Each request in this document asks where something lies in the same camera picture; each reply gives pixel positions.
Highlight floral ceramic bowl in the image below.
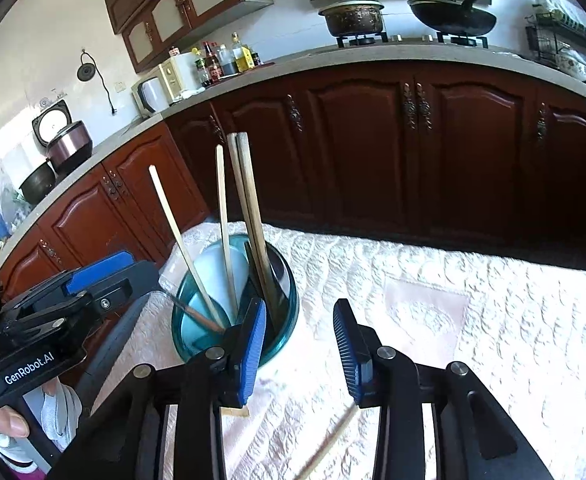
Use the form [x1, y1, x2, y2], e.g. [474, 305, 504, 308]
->
[556, 47, 586, 82]

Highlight cream microwave oven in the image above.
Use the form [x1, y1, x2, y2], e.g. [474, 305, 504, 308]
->
[159, 54, 199, 103]

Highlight stone kitchen countertop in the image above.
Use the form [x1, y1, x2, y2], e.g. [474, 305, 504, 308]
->
[0, 42, 586, 271]

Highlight dark sauce bottle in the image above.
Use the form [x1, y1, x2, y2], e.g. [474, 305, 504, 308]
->
[204, 41, 222, 83]

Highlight teal rimmed utensil holder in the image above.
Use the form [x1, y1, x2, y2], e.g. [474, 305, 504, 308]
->
[171, 232, 300, 371]

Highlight white plastic spoon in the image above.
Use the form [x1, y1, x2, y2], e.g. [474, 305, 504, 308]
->
[183, 252, 251, 326]

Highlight stained cooking pot with lid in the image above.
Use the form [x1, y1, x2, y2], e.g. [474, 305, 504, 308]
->
[318, 0, 386, 38]

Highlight black dish rack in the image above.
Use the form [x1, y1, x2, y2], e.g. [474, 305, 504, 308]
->
[526, 10, 586, 93]

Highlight dark wooden base cabinets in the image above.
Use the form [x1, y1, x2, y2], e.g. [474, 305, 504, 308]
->
[0, 60, 586, 301]

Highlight person's left hand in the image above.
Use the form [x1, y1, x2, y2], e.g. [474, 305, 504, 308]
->
[0, 404, 30, 440]

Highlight pale bamboo chopstick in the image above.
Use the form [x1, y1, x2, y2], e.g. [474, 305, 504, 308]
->
[215, 145, 239, 313]
[148, 166, 226, 330]

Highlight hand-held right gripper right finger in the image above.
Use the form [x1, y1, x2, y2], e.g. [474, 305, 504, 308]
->
[334, 298, 554, 480]

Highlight quilted white tablecloth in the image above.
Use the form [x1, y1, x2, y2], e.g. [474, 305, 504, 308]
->
[75, 220, 586, 480]

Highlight maroon rice cooker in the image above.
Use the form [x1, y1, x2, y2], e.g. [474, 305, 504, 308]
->
[32, 100, 94, 171]

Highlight gas stove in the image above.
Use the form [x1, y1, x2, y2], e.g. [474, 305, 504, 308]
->
[335, 31, 489, 50]

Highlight small white appliance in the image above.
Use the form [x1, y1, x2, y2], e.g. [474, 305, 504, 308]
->
[132, 76, 171, 116]

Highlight wooden wall cabinets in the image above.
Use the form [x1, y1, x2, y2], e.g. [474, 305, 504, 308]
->
[98, 0, 274, 73]

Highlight yellow oil bottle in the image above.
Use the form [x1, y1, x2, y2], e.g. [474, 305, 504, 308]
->
[231, 32, 254, 73]

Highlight brown handled metal utensil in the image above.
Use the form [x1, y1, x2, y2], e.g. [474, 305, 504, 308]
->
[168, 294, 224, 333]

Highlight grey cloth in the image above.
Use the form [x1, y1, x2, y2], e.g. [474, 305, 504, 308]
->
[23, 380, 82, 456]

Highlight long bamboo chopstick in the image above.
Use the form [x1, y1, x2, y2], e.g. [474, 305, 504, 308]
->
[226, 133, 271, 307]
[237, 131, 280, 307]
[295, 404, 360, 480]

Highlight white cloth on rack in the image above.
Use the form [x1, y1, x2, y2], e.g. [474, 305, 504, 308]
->
[536, 0, 586, 41]

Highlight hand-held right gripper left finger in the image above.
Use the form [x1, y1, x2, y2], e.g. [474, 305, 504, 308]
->
[48, 297, 269, 480]

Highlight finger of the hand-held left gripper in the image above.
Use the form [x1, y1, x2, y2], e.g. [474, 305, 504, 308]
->
[0, 275, 134, 347]
[65, 252, 160, 296]

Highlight clear glass bottle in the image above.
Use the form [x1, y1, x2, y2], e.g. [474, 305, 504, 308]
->
[218, 44, 236, 77]

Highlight black wok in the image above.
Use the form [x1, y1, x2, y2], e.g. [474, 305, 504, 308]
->
[407, 0, 497, 36]

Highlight black inner cooking pot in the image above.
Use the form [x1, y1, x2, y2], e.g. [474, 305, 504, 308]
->
[19, 160, 56, 206]

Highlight black round plug with cord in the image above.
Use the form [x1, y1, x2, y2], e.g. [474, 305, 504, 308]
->
[77, 49, 118, 113]

